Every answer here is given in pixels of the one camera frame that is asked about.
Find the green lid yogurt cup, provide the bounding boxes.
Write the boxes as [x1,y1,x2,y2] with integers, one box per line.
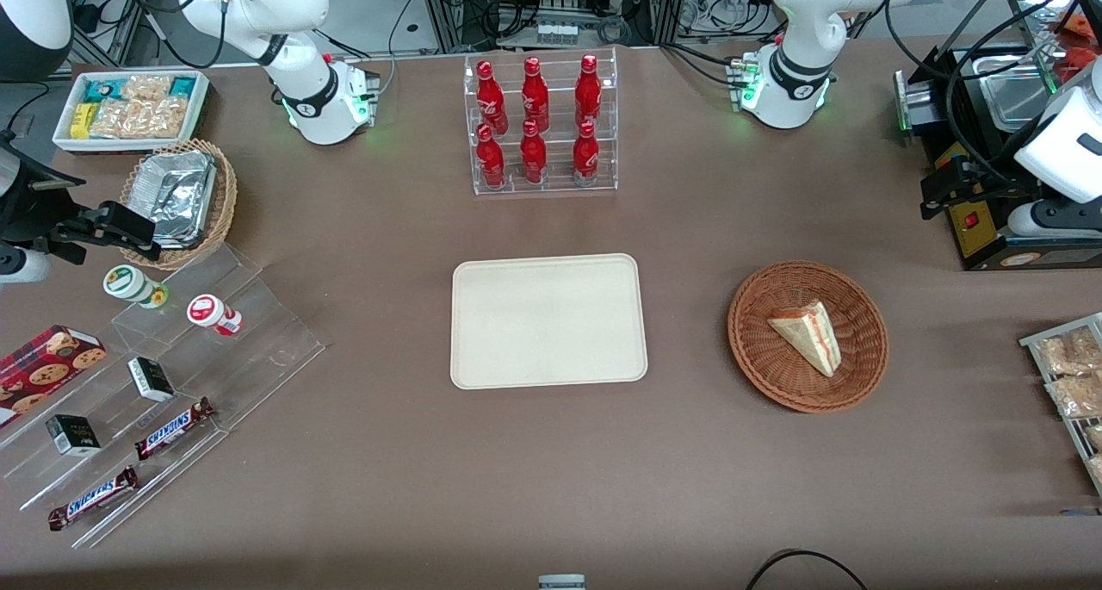
[103,264,170,309]

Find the red cola bottle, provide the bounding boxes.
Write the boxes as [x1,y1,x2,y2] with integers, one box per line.
[475,59,509,135]
[475,123,506,189]
[522,56,550,133]
[575,53,603,130]
[573,121,600,186]
[520,120,548,185]

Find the black food warmer machine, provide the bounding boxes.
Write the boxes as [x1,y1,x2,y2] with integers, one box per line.
[894,0,1102,272]

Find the black cable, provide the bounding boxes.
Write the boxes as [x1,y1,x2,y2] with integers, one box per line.
[745,549,870,590]

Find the light wicker basket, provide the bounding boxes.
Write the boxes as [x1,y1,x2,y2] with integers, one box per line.
[119,138,238,271]

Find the white rectangular snack box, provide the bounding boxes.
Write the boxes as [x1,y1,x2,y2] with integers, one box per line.
[52,70,211,155]

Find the clear acrylic bottle rack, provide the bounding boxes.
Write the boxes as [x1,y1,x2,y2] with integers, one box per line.
[463,47,619,196]

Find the triangular sandwich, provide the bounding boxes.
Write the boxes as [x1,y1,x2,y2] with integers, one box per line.
[767,300,842,378]

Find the red lid yogurt cup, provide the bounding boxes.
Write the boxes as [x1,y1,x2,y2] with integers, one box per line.
[187,294,244,337]

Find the tray of wrapped pastries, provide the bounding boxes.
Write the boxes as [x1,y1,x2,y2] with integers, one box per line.
[1019,313,1102,496]

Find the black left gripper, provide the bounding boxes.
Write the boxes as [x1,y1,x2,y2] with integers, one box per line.
[919,156,1044,222]

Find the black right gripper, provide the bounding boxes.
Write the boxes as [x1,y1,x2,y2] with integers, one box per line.
[0,166,162,264]

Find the stacked aluminium foil containers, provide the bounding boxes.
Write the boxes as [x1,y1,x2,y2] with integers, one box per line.
[129,150,217,251]

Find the round brown wicker basket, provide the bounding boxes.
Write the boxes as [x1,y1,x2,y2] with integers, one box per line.
[727,261,889,414]

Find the beige plastic tray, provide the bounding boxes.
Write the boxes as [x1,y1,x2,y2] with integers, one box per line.
[450,253,649,391]

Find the Snickers chocolate bar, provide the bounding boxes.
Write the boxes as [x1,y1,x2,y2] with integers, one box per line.
[47,465,139,531]
[134,397,216,462]

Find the stainless steel pan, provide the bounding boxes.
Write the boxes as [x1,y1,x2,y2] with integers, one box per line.
[977,52,1058,133]

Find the clear acrylic stepped shelf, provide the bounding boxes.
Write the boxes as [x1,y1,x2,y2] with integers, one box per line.
[0,241,326,550]

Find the aluminium profile frame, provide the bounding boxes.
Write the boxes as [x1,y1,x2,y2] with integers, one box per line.
[413,0,690,53]

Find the red plaid cookie box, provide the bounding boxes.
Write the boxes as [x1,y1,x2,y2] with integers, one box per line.
[0,325,108,428]

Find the clear cracker bag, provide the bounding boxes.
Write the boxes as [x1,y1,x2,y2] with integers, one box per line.
[121,74,173,102]
[90,97,189,140]

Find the small black carton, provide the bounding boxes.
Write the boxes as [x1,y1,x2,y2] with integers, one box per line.
[46,414,102,457]
[127,357,176,402]

